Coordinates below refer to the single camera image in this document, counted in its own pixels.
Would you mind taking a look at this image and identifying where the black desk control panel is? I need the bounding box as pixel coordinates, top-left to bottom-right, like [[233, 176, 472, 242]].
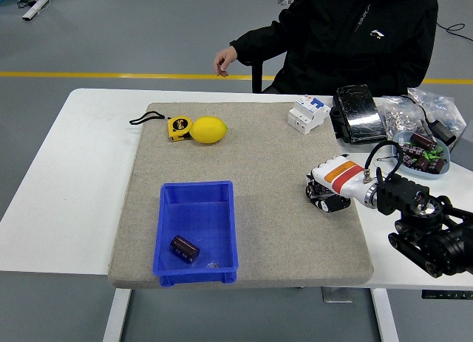
[[421, 290, 473, 301]]

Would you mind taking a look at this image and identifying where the grey box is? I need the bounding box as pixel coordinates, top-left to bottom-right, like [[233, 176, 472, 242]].
[[449, 116, 473, 169]]

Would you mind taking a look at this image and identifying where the white desk frame foot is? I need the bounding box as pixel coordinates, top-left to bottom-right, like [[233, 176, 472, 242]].
[[21, 0, 62, 21]]

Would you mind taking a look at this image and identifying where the white circuit breaker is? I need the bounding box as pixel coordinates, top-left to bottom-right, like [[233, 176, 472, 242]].
[[287, 95, 331, 136]]

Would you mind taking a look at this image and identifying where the black wrapped case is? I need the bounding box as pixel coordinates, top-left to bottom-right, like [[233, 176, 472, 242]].
[[328, 83, 388, 146]]

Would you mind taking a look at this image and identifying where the blue plastic bin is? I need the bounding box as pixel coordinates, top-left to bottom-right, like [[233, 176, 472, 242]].
[[152, 180, 238, 287]]

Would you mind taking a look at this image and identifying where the grey metal bracket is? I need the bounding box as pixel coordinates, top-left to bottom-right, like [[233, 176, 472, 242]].
[[321, 287, 354, 304]]

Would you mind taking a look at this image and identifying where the black floor cable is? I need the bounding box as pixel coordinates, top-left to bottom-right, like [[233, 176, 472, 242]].
[[435, 20, 473, 42]]

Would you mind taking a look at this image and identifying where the yellow lemon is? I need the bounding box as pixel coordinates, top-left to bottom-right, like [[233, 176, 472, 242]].
[[188, 115, 228, 145]]

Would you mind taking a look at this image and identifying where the person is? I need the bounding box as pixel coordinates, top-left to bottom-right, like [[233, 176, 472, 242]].
[[228, 0, 439, 98]]

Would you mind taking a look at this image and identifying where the clear bag of washers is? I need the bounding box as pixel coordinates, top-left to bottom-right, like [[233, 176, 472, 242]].
[[380, 95, 426, 138]]

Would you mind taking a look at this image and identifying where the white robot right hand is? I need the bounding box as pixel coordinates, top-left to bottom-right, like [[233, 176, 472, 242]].
[[304, 155, 374, 213]]

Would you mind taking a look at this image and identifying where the yellow tape measure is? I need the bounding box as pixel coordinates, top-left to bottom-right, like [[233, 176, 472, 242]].
[[129, 111, 193, 143]]

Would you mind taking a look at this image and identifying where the grey-brown mat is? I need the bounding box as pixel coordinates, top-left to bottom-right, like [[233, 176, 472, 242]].
[[108, 101, 374, 290]]

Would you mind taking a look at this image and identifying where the white table leg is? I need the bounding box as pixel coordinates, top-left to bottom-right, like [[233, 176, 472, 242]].
[[371, 288, 400, 342], [102, 288, 131, 342]]

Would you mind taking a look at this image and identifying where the clear bag of blue parts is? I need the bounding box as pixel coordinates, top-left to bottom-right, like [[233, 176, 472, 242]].
[[406, 86, 466, 136]]

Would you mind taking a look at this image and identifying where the light blue bowl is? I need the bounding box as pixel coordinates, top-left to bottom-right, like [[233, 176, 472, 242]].
[[391, 130, 452, 180]]

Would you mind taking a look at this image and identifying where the black power adapter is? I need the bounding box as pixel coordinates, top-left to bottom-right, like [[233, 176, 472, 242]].
[[430, 119, 457, 147]]

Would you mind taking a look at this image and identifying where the green terminal connector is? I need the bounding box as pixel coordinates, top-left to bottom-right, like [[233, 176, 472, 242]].
[[423, 145, 446, 161]]

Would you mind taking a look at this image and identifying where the person's hand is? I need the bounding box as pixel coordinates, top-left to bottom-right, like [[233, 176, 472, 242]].
[[213, 47, 238, 78]]

